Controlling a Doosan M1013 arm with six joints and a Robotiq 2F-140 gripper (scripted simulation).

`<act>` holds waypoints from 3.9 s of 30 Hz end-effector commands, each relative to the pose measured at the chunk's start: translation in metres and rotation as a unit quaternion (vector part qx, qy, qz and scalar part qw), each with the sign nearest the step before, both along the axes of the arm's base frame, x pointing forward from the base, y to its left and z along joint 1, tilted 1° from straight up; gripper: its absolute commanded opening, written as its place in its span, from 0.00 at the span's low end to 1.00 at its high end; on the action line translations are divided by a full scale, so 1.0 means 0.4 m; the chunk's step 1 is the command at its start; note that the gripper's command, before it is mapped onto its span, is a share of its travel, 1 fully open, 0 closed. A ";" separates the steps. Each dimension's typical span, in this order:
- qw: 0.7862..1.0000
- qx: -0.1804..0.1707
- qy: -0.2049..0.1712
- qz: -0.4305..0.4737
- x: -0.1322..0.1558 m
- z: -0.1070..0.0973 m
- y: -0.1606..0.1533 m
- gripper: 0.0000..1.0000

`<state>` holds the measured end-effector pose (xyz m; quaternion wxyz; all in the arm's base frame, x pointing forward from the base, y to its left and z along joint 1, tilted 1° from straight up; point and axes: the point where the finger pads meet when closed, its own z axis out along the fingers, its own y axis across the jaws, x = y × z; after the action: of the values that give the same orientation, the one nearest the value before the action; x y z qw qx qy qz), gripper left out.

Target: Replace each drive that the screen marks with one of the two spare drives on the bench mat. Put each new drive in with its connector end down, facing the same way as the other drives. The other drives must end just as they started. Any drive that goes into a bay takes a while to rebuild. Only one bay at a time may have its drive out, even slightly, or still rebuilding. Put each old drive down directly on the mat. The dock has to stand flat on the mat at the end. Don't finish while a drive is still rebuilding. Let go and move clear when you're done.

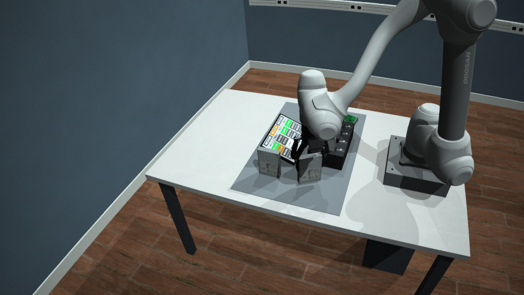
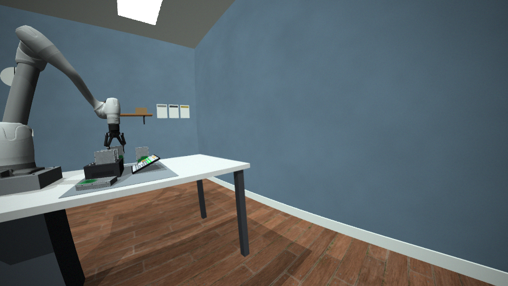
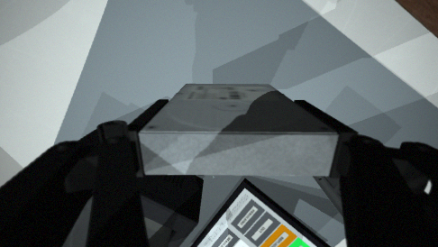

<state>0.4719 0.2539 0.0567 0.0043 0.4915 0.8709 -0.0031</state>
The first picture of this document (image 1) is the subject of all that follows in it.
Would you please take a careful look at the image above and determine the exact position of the black status display screen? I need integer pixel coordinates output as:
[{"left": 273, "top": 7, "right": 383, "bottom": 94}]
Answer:
[{"left": 260, "top": 113, "right": 301, "bottom": 165}]

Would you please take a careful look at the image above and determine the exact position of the grey flat mat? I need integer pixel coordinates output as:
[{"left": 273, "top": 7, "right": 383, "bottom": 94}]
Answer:
[{"left": 230, "top": 102, "right": 366, "bottom": 216}]

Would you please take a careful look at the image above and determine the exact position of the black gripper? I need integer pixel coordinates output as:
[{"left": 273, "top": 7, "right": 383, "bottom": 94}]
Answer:
[{"left": 291, "top": 124, "right": 330, "bottom": 172}]

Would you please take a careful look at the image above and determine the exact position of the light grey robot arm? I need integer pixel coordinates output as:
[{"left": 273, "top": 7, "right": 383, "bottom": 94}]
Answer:
[{"left": 298, "top": 0, "right": 497, "bottom": 186}]

